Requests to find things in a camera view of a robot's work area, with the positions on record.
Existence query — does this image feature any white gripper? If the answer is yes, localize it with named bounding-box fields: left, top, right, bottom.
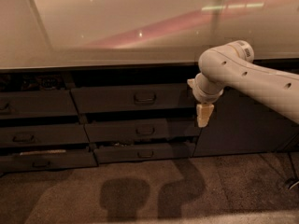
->
left=187, top=73, right=224, bottom=128

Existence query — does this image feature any dark drawer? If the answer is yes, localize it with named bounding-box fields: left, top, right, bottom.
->
left=71, top=83, right=194, bottom=113
left=0, top=124, right=89, bottom=147
left=0, top=91, right=77, bottom=119
left=94, top=142, right=195, bottom=163
left=85, top=118, right=200, bottom=142
left=0, top=149, right=97, bottom=173

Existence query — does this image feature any glossy counter top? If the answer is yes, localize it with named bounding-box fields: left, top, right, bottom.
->
left=0, top=0, right=299, bottom=69

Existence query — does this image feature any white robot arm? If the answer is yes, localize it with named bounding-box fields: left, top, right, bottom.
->
left=187, top=40, right=299, bottom=128

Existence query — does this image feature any dark cabinet door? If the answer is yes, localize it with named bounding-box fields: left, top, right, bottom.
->
left=193, top=59, right=299, bottom=158

